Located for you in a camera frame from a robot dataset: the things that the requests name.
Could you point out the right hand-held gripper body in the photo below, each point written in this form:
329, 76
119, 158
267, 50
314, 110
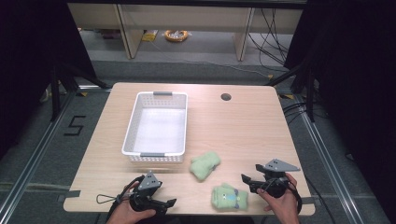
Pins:
275, 174

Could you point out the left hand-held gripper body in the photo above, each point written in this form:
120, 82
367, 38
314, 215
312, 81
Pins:
148, 183

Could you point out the green sock with face print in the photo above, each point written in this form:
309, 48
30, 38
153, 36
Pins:
229, 196

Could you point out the plain green sock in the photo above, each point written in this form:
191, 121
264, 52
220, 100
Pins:
204, 165

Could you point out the white plastic basket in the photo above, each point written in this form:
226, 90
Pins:
157, 127

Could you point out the person's left hand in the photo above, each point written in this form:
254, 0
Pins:
130, 214

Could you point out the person's right hand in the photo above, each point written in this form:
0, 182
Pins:
281, 205

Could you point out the yellow black tape piece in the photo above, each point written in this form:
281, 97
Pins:
82, 94
286, 96

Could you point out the black metal stand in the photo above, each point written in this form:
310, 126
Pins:
67, 81
303, 84

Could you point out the black curtain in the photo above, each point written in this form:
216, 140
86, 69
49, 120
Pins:
358, 93
31, 62

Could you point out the yellow packet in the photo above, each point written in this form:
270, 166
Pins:
150, 35

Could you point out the aluminium floor rail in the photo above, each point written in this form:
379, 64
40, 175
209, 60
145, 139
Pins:
330, 161
34, 155

